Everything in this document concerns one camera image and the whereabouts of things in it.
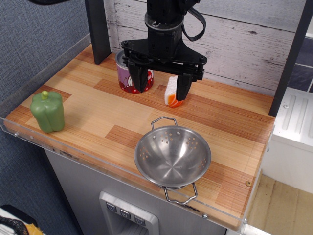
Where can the grey toy fridge cabinet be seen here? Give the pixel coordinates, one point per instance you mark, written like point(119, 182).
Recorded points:
point(82, 186)

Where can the silver dispenser button panel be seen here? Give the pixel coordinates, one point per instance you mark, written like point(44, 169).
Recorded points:
point(123, 218)

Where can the yellow object at corner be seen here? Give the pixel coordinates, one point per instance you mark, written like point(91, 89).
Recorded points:
point(33, 230)

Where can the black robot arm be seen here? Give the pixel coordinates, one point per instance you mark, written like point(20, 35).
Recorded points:
point(168, 15)

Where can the white toy sink unit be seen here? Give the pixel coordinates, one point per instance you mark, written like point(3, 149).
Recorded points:
point(289, 156)

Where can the toy salmon sushi piece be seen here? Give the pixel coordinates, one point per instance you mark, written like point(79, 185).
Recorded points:
point(170, 93)

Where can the dark grey left post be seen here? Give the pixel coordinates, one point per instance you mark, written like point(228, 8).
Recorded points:
point(98, 30)

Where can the dark grey right post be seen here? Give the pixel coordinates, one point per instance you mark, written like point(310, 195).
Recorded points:
point(292, 57)

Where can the purple cherries tin can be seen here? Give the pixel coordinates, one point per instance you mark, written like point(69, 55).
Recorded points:
point(124, 78)

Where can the stainless steel colander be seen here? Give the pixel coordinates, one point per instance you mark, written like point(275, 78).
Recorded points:
point(172, 157)

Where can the green toy bell pepper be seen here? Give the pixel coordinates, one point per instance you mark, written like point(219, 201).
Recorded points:
point(47, 108)

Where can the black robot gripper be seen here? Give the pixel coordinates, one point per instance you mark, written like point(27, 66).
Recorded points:
point(163, 51)

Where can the dark grey post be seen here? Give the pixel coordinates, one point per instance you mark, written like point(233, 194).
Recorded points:
point(98, 30)
point(292, 57)

